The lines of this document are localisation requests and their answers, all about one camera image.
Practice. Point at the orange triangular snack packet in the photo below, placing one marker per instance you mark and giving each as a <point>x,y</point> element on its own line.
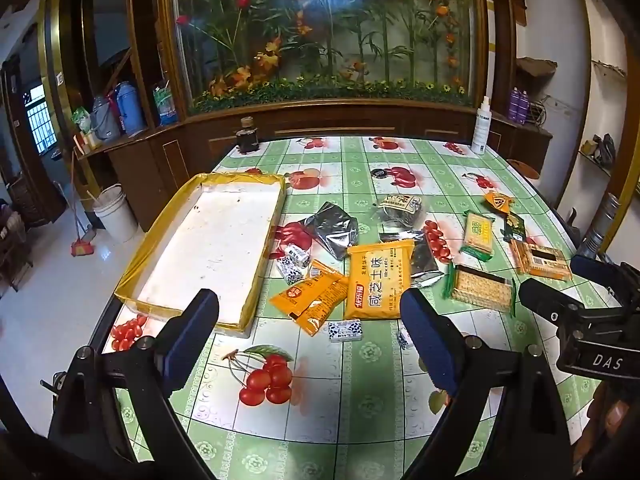
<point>497,202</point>

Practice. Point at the artificial flower display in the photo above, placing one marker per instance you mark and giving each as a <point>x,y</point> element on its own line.
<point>325,35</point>

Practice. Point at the red broom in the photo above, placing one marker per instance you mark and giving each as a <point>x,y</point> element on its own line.
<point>82,247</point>

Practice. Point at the green white plastic bag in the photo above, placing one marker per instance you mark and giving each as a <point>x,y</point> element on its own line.
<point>165,105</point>

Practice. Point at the white plastic bucket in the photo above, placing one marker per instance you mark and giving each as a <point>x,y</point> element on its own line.
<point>116,215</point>

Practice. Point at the dark green cracker packet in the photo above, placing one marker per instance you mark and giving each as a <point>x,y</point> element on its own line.
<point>515,227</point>

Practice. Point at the white spray bottle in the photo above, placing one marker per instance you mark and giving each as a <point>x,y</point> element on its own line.
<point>481,130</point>

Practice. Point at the small orange snack packet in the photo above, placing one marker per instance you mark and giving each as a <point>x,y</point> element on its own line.
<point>325,275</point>
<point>300,297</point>

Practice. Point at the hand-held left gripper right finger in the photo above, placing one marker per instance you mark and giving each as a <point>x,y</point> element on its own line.
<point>430,345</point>

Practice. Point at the brown flat object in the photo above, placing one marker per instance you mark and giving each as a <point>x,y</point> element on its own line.
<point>536,66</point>

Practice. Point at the small dark round object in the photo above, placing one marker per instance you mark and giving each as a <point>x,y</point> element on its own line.
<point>380,174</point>

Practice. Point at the grey thermos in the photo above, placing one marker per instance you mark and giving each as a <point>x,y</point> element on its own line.
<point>104,120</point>

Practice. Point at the brown wooden cabinet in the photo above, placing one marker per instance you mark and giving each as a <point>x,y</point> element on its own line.
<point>150,170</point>

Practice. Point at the clear green-ended cracker packet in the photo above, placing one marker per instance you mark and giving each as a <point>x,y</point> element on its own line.
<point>480,287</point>

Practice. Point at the crumpled silver foil packet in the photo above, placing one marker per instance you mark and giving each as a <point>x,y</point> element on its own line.
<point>330,230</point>

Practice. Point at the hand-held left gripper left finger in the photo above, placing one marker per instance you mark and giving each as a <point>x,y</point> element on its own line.
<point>192,340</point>

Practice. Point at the yellow-edged white tray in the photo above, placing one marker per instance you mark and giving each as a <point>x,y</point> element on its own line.
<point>210,240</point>

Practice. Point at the clear bag of dark snack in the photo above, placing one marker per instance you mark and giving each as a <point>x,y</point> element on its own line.
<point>400,207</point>

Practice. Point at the orange-edged cracker packet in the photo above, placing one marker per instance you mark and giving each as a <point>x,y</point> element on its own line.
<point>540,260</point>

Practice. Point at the blue thermos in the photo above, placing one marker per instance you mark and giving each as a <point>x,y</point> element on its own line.
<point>130,110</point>

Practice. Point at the silver foil packet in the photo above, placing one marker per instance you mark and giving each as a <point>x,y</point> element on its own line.
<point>425,267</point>
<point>330,230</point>

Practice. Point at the grey metal flashlight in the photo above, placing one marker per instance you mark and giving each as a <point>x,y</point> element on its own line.
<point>600,225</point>

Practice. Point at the small green packet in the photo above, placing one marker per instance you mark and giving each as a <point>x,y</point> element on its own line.
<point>81,120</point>

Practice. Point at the large orange biscuit packet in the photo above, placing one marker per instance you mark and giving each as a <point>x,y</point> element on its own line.
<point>377,280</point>

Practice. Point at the yellow green cracker packet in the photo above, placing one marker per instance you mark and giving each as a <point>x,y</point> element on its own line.
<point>477,235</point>

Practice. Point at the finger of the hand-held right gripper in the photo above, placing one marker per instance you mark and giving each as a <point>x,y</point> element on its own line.
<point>547,301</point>
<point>605,277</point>

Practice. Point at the dark glass bottle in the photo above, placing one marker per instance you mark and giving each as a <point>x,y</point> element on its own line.
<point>247,137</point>

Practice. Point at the white blue wrapped candy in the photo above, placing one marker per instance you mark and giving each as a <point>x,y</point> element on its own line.
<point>289,272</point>
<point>402,338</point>
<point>297,256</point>
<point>345,330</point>

